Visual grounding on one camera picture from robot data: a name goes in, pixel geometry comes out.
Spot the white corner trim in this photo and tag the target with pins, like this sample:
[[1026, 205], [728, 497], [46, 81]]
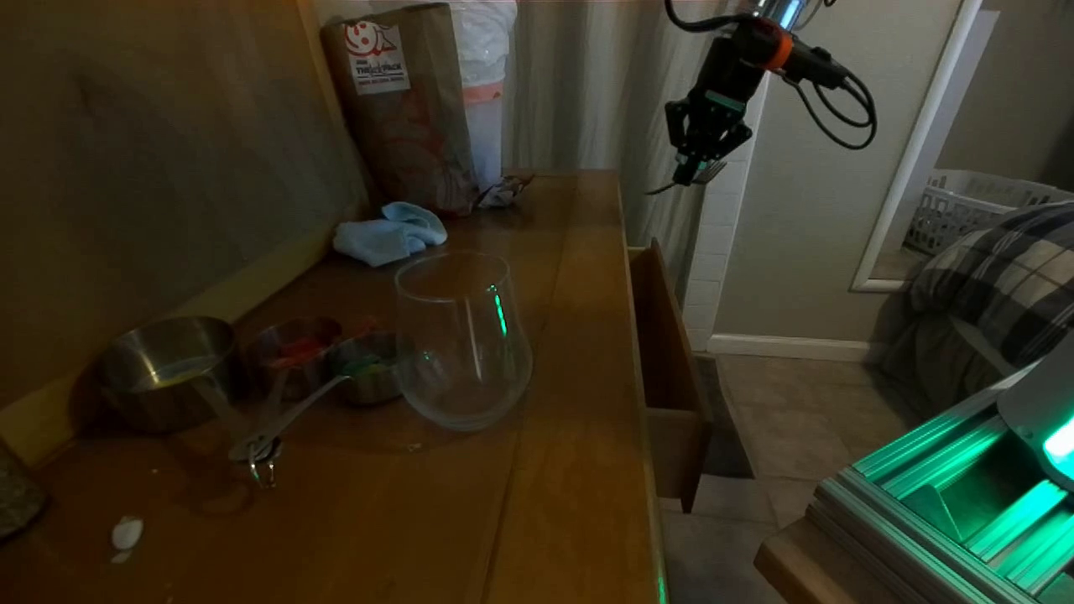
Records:
[[733, 246]]

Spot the wooden dresser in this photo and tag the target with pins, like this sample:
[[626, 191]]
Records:
[[538, 448]]

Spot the wooden back board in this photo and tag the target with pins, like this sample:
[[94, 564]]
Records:
[[147, 146]]

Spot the large metal measuring cup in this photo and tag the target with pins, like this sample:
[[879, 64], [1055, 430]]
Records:
[[170, 370]]

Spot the white baseboard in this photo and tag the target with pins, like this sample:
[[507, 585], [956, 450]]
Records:
[[789, 346]]

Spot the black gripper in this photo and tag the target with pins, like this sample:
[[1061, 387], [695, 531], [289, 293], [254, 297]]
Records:
[[722, 95]]

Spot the white laundry basket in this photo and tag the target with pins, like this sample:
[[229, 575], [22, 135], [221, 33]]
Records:
[[951, 212]]

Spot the plaid blanket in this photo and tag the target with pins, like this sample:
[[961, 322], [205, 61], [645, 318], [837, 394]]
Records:
[[995, 290]]

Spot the small dark tangled object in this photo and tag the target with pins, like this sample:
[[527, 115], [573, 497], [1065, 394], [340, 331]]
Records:
[[504, 191]]

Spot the metal measuring cup green inside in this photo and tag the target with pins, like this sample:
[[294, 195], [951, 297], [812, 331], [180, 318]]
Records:
[[364, 378]]

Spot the aluminium frame robot table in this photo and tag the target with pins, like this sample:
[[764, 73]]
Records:
[[951, 505]]

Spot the clear stemless glass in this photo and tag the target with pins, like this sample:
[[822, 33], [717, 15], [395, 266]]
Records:
[[449, 398]]

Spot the wooden drawer with round knob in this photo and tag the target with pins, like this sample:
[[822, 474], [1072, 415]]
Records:
[[671, 370]]

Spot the brown paper bag with label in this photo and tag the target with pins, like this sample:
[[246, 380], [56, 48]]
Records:
[[406, 135]]

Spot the white bin with plastic bag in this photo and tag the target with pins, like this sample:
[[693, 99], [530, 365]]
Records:
[[488, 46]]

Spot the light blue crumpled cloth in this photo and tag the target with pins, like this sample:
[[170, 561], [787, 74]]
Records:
[[387, 236]]

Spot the beige curtain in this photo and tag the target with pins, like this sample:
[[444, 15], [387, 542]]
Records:
[[605, 111]]

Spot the white door frame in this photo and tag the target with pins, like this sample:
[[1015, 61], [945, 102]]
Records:
[[926, 146]]

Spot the metal measuring cup orange inside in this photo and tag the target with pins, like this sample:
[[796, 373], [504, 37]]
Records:
[[294, 354]]

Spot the small white crumpled scrap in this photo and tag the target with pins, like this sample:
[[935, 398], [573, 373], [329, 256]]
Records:
[[127, 536]]

